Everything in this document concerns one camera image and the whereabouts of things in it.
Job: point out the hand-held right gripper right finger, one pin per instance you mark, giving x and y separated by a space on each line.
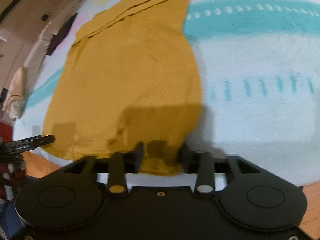
185 157

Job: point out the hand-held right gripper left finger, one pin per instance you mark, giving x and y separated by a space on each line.
138 155

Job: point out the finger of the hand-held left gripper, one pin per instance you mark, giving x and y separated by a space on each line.
32 142

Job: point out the mustard yellow long-sleeve shirt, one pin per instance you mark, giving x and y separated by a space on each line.
130 80

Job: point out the beige folded cloth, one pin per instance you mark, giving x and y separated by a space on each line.
15 92

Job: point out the pastel printed bed sheet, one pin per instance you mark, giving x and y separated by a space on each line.
250 105

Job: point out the dark folded cloth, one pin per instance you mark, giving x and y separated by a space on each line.
61 33

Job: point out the black wall socket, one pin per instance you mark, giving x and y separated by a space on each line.
45 17

